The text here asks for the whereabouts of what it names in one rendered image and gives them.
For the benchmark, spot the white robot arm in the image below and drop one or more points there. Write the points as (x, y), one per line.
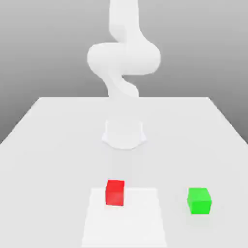
(124, 58)

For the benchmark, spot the small green cube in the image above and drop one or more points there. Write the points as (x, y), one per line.
(199, 201)

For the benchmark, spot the small red cube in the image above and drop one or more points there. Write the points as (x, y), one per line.
(114, 193)

